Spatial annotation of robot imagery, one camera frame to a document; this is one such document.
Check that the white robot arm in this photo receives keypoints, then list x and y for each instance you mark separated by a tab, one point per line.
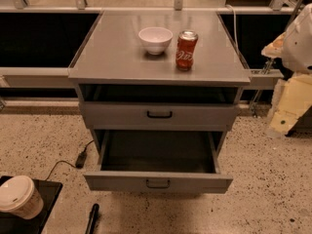
292	98

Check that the grey metal drawer cabinet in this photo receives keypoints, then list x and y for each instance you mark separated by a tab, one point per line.
114	67

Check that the grey middle drawer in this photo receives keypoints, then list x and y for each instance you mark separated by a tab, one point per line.
158	116

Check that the grey open bottom drawer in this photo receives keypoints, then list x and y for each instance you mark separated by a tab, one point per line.
156	161

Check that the white ceramic bowl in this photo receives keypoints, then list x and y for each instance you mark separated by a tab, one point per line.
155	40

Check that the red soda can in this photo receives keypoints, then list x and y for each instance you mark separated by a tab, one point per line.
186	43

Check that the metal diagonal rod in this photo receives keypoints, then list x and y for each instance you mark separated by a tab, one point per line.
260	88

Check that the black marker pen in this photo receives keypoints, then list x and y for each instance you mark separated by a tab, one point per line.
92	219

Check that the black tray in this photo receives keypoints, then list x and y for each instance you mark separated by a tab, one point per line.
12	224

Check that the white lidded paper cup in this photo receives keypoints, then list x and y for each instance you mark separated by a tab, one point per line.
20	197

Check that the black power adapter with cable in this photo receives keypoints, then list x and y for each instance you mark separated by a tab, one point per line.
79	163

